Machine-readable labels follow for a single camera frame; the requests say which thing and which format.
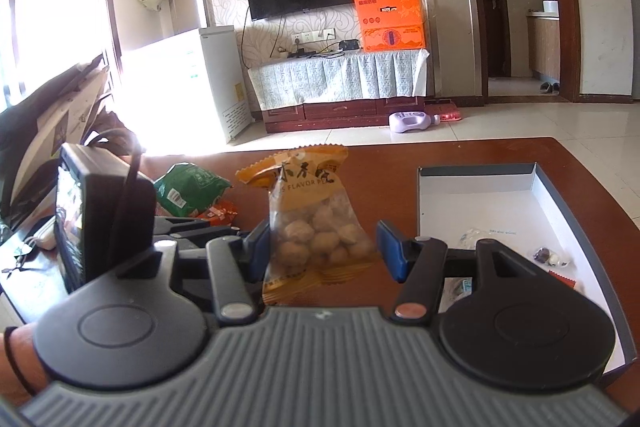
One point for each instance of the green snack bag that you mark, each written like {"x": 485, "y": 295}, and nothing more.
{"x": 190, "y": 189}

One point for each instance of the white wall socket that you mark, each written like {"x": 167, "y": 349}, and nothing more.
{"x": 312, "y": 36}

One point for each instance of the red floor item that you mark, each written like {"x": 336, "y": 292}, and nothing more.
{"x": 447, "y": 113}

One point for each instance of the orange-red snack packet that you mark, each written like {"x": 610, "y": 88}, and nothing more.
{"x": 222, "y": 212}

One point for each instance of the yellow bag of round snacks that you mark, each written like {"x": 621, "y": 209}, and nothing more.
{"x": 310, "y": 232}

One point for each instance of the wooden television cabinet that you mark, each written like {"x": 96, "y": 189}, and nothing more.
{"x": 340, "y": 114}

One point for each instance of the grey refrigerator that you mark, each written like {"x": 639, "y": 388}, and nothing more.
{"x": 634, "y": 17}

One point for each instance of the black white leaning board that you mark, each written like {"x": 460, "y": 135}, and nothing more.
{"x": 45, "y": 117}

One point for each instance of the white candy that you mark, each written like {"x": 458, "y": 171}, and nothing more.
{"x": 475, "y": 238}

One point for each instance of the white chest freezer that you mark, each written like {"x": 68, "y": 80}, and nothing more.
{"x": 215, "y": 82}

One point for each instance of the black set-top box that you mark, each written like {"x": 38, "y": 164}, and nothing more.
{"x": 348, "y": 45}

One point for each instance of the purple bottle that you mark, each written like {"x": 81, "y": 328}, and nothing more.
{"x": 410, "y": 122}

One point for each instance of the black wrist band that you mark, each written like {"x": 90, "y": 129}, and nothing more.
{"x": 20, "y": 364}

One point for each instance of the white container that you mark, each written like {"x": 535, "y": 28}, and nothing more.
{"x": 550, "y": 6}

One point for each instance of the grey box with white interior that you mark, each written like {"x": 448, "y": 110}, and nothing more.
{"x": 500, "y": 207}

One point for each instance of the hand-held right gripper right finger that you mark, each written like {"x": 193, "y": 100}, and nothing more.
{"x": 392, "y": 252}

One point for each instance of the wooden kitchen counter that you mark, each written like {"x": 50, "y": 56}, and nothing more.
{"x": 544, "y": 47}

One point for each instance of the pair of slippers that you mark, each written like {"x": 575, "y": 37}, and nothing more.
{"x": 549, "y": 88}

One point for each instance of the orange gift box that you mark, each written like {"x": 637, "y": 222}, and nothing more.
{"x": 390, "y": 22}

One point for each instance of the dark candy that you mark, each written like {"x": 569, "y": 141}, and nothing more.
{"x": 542, "y": 255}

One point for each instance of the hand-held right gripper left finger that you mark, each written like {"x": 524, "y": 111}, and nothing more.
{"x": 257, "y": 252}

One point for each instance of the wooden door frame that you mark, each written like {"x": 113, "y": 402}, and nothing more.
{"x": 565, "y": 7}

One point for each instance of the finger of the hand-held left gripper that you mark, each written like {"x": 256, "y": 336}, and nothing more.
{"x": 200, "y": 225}
{"x": 215, "y": 244}

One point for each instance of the orange wafer bar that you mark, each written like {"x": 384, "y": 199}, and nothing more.
{"x": 562, "y": 282}

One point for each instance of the pale patterned tablecloth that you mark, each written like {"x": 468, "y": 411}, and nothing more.
{"x": 340, "y": 77}

